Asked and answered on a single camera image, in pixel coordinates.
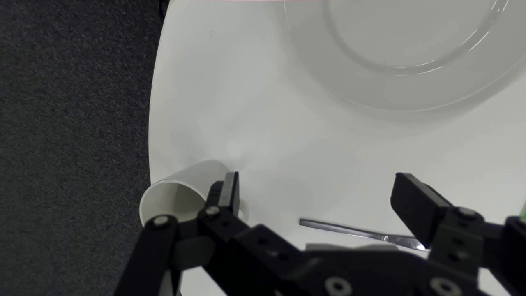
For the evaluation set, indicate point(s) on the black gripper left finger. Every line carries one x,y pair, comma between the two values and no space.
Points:
223,203

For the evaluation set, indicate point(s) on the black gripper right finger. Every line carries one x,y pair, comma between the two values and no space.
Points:
418,207

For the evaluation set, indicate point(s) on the white ceramic mug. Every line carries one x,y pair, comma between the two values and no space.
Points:
182,195

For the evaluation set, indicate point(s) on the green straw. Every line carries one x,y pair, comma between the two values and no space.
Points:
523,212

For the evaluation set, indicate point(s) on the white round table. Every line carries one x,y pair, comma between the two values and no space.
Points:
229,87

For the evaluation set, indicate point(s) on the white ceramic plate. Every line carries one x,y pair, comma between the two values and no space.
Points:
408,55

